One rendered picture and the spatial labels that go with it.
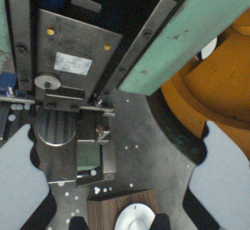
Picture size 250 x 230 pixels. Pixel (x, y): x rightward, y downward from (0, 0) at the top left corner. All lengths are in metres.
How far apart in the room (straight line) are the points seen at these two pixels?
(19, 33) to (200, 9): 0.26
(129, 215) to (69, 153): 0.64
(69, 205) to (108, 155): 0.68
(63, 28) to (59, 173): 0.42
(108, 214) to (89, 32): 0.95
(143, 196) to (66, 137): 0.74
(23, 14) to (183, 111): 0.44
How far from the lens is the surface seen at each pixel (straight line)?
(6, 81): 0.77
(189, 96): 0.53
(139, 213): 1.13
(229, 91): 0.47
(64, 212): 1.35
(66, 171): 0.56
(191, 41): 0.30
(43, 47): 0.34
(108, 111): 0.72
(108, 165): 0.75
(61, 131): 0.58
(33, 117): 0.66
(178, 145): 0.48
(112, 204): 1.07
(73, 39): 0.32
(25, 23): 0.27
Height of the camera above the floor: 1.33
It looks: 51 degrees down
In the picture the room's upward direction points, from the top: 44 degrees clockwise
